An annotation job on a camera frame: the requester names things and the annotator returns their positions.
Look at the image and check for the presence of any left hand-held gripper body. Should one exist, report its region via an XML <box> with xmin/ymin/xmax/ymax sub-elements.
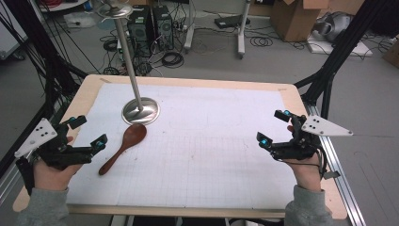
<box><xmin>13</xmin><ymin>117</ymin><xmax>93</xmax><ymax>172</ymax></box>

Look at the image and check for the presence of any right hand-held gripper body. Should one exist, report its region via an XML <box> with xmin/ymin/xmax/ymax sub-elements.
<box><xmin>271</xmin><ymin>114</ymin><xmax>354</xmax><ymax>162</ymax></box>

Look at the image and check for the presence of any brown wooden spoon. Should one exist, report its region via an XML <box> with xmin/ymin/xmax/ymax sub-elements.
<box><xmin>98</xmin><ymin>122</ymin><xmax>148</xmax><ymax>176</ymax></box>

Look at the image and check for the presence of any person's left hand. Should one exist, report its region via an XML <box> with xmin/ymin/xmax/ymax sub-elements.
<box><xmin>32</xmin><ymin>135</ymin><xmax>84</xmax><ymax>192</ymax></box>

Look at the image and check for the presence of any person's right hand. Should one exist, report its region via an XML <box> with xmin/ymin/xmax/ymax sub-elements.
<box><xmin>281</xmin><ymin>124</ymin><xmax>324</xmax><ymax>192</ymax></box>

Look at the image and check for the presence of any steel stand with round base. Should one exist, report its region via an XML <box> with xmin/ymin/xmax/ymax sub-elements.
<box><xmin>93</xmin><ymin>0</ymin><xmax>161</xmax><ymax>126</ymax></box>

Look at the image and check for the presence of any white grid mat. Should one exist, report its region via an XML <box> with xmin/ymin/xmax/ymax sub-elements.
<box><xmin>65</xmin><ymin>82</ymin><xmax>299</xmax><ymax>211</ymax></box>

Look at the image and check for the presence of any white stand leg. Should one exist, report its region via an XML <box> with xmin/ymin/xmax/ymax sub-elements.
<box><xmin>236</xmin><ymin>0</ymin><xmax>252</xmax><ymax>59</ymax></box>
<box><xmin>184</xmin><ymin>0</ymin><xmax>197</xmax><ymax>54</ymax></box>

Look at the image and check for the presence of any white flat board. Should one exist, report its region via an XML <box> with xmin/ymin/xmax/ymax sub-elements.
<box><xmin>306</xmin><ymin>31</ymin><xmax>375</xmax><ymax>57</ymax></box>

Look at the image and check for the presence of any large open cardboard box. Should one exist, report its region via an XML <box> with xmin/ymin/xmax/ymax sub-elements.
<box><xmin>270</xmin><ymin>0</ymin><xmax>330</xmax><ymax>42</ymax></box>

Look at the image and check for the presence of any grey plastic device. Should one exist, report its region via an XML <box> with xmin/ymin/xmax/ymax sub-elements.
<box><xmin>313</xmin><ymin>11</ymin><xmax>354</xmax><ymax>43</ymax></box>

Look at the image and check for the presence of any white cabinet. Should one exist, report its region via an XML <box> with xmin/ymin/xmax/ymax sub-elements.
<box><xmin>0</xmin><ymin>6</ymin><xmax>28</xmax><ymax>60</ymax></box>

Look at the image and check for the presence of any black flat device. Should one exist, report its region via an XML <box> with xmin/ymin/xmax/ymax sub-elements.
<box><xmin>214</xmin><ymin>14</ymin><xmax>251</xmax><ymax>30</ymax></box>

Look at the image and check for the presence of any black computer tower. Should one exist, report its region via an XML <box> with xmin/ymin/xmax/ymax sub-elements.
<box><xmin>152</xmin><ymin>5</ymin><xmax>174</xmax><ymax>52</ymax></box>
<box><xmin>126</xmin><ymin>4</ymin><xmax>154</xmax><ymax>58</ymax></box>

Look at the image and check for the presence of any white round table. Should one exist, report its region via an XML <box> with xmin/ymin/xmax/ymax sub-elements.
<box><xmin>39</xmin><ymin>0</ymin><xmax>89</xmax><ymax>13</ymax></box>

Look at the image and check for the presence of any small cardboard box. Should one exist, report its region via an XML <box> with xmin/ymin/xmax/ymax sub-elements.
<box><xmin>382</xmin><ymin>39</ymin><xmax>399</xmax><ymax>69</ymax></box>

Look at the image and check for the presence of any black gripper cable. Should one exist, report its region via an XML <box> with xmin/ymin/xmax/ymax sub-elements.
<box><xmin>281</xmin><ymin>147</ymin><xmax>342</xmax><ymax>181</ymax></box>

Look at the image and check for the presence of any black wrist strap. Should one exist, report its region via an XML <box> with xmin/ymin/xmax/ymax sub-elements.
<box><xmin>15</xmin><ymin>156</ymin><xmax>36</xmax><ymax>196</ymax></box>

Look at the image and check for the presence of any aluminium rail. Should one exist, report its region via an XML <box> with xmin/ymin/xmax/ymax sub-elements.
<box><xmin>305</xmin><ymin>103</ymin><xmax>367</xmax><ymax>226</ymax></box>

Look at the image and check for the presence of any black metal frame with cables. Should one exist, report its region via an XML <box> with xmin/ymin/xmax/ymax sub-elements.
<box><xmin>0</xmin><ymin>0</ymin><xmax>90</xmax><ymax>178</ymax></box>

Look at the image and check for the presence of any thin coiled black cable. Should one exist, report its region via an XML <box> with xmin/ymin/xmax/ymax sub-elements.
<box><xmin>249</xmin><ymin>36</ymin><xmax>274</xmax><ymax>48</ymax></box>

